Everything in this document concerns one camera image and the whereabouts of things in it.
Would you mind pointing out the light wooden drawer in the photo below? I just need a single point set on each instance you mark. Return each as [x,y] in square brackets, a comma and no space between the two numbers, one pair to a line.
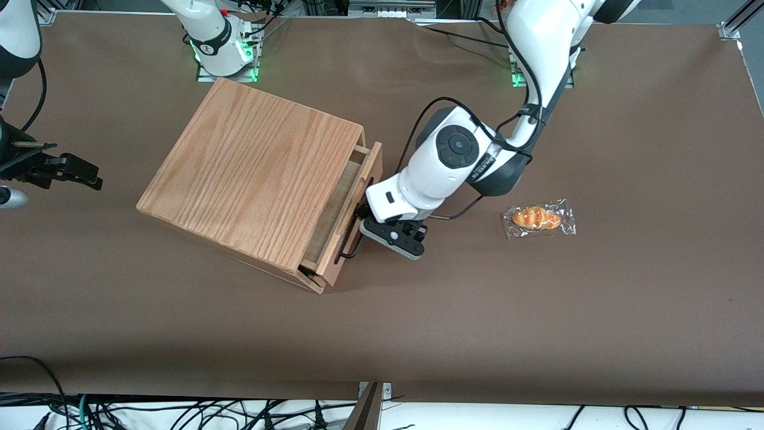
[341,206]

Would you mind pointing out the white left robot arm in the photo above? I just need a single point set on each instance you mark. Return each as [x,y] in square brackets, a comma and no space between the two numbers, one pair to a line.
[456,146]

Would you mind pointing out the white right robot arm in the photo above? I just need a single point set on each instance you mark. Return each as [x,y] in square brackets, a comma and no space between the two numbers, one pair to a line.
[209,36]

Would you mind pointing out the light wooden drawer cabinet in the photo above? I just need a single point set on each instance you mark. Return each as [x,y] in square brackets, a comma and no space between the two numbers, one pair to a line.
[250,167]

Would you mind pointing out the brown table cover sheet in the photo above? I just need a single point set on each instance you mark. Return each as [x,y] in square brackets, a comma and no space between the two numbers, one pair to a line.
[477,310]

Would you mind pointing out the plastic wrapped bread roll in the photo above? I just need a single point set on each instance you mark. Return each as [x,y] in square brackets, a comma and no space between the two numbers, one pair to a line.
[537,218]

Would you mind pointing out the grey power strip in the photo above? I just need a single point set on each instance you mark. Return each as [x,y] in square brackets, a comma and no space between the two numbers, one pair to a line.
[388,9]

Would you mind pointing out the small orange object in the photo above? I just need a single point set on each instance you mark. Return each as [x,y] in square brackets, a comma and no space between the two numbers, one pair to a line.
[500,6]

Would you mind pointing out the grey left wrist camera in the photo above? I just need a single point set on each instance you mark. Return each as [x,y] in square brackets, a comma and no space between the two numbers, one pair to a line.
[388,236]

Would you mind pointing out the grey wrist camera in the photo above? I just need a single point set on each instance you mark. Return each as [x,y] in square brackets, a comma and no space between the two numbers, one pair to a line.
[388,236]
[11,198]

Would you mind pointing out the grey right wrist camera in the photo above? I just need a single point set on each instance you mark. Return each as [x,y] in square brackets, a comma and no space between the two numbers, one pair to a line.
[11,198]

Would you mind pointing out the aluminium frame profile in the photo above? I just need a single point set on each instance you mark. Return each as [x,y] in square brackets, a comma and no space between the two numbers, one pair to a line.
[46,15]
[740,18]

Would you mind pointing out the small metal bracket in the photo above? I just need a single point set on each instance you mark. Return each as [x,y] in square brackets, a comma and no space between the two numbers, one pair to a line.
[387,391]

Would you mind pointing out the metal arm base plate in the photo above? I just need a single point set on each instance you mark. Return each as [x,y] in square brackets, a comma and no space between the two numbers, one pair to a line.
[239,77]
[518,83]

